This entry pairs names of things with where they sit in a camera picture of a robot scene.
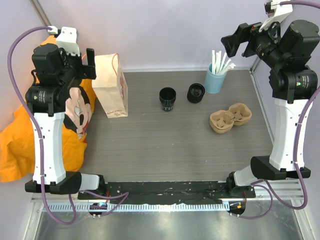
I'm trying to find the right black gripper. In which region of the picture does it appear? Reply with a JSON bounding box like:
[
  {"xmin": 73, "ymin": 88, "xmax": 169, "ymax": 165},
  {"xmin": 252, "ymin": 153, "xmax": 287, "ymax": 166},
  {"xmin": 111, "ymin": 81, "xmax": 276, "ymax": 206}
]
[{"xmin": 221, "ymin": 14, "xmax": 288, "ymax": 70}]

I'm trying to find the white paper takeout bag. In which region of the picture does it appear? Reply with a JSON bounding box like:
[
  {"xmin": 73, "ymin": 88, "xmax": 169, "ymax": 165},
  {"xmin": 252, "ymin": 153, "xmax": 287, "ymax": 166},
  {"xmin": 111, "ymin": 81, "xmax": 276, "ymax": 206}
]
[{"xmin": 92, "ymin": 53, "xmax": 129, "ymax": 119}]

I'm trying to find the pulp cup carrier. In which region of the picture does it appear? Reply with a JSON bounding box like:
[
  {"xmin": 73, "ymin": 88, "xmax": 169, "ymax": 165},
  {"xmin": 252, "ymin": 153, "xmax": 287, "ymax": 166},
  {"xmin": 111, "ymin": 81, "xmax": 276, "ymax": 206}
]
[
  {"xmin": 209, "ymin": 117, "xmax": 250, "ymax": 134},
  {"xmin": 209, "ymin": 103, "xmax": 252, "ymax": 120}
]

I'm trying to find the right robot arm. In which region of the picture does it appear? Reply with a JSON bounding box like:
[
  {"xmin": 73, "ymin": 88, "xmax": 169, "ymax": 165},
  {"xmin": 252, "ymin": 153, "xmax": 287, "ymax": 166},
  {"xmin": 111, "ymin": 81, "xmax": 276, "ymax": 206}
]
[{"xmin": 221, "ymin": 19, "xmax": 320, "ymax": 198}]

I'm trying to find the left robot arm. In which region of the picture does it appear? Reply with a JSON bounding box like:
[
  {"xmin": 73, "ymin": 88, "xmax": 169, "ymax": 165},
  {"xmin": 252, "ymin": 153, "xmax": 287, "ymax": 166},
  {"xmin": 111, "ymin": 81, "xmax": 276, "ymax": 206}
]
[{"xmin": 25, "ymin": 43, "xmax": 107, "ymax": 200}]

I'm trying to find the lidded black coffee cup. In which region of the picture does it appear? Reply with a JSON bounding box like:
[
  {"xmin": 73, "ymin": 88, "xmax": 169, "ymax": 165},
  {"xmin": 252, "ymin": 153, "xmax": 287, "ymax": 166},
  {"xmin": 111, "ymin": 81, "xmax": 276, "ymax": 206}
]
[{"xmin": 187, "ymin": 83, "xmax": 205, "ymax": 104}]

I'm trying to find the open black coffee cup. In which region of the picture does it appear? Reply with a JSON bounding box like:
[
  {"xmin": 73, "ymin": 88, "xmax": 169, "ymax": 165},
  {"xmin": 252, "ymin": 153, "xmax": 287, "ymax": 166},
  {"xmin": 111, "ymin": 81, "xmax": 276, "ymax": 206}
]
[{"xmin": 159, "ymin": 87, "xmax": 177, "ymax": 112}]

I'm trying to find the light blue straw holder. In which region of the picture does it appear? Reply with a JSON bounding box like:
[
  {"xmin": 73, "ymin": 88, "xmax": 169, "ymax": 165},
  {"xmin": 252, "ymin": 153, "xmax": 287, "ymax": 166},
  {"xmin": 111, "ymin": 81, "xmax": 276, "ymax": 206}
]
[{"xmin": 204, "ymin": 64, "xmax": 227, "ymax": 94}]

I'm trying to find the orange mickey mouse bag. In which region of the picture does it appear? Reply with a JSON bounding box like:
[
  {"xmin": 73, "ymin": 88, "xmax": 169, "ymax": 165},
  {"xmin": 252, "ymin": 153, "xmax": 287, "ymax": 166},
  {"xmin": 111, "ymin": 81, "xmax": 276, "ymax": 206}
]
[{"xmin": 0, "ymin": 34, "xmax": 97, "ymax": 183}]

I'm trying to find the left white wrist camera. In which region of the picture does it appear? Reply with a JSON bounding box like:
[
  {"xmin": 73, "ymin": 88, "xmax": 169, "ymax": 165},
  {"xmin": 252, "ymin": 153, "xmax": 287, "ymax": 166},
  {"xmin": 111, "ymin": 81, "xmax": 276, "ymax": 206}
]
[{"xmin": 48, "ymin": 26, "xmax": 81, "ymax": 57}]

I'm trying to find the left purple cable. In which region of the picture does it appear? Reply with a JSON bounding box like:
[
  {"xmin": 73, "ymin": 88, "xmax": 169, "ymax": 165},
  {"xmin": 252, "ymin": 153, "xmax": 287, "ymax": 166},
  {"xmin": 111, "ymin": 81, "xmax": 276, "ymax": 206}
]
[{"xmin": 7, "ymin": 26, "xmax": 77, "ymax": 225}]

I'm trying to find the purple cable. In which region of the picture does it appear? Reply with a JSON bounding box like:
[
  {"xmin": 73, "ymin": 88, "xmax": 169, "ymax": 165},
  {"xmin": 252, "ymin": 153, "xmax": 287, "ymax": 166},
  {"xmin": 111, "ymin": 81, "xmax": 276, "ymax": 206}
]
[
  {"xmin": 237, "ymin": 84, "xmax": 320, "ymax": 219},
  {"xmin": 7, "ymin": 26, "xmax": 77, "ymax": 225}
]

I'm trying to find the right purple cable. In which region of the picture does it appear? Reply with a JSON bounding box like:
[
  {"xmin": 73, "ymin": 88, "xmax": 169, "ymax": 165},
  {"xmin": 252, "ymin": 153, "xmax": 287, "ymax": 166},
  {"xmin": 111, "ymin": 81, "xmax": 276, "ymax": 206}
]
[{"xmin": 237, "ymin": 84, "xmax": 320, "ymax": 219}]

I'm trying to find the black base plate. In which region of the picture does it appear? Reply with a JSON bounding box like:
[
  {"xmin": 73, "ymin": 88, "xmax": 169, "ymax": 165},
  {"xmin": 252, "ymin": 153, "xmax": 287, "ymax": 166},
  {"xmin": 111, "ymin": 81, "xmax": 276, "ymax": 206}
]
[{"xmin": 77, "ymin": 180, "xmax": 257, "ymax": 206}]

